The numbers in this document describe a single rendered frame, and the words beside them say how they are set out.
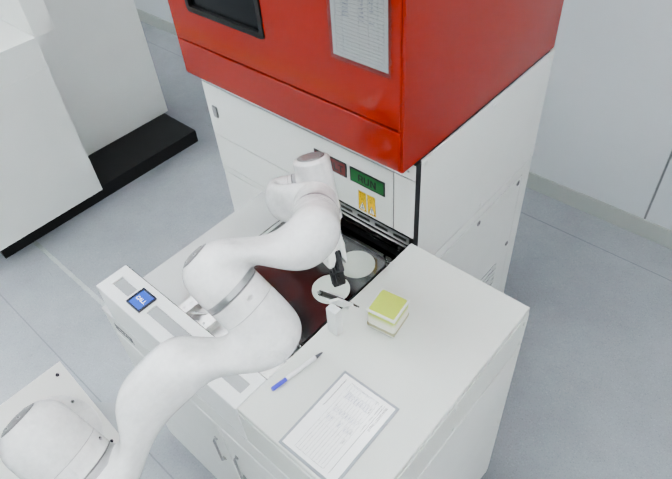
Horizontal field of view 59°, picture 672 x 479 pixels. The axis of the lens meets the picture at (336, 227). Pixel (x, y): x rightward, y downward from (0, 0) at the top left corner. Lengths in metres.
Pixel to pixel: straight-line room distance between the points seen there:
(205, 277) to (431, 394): 0.60
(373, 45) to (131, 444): 0.85
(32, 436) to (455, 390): 0.79
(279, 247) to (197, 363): 0.22
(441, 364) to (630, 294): 1.67
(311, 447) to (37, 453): 0.50
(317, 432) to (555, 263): 1.89
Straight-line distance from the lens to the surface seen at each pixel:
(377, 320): 1.35
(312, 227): 0.94
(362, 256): 1.63
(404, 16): 1.17
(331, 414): 1.28
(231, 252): 0.91
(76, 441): 1.07
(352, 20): 1.25
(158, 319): 1.52
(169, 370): 0.97
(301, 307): 1.53
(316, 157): 1.30
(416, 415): 1.28
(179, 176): 3.52
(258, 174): 1.95
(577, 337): 2.68
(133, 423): 1.01
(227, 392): 1.35
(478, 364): 1.35
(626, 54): 2.76
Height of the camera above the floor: 2.09
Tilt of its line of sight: 44 degrees down
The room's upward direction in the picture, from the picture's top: 5 degrees counter-clockwise
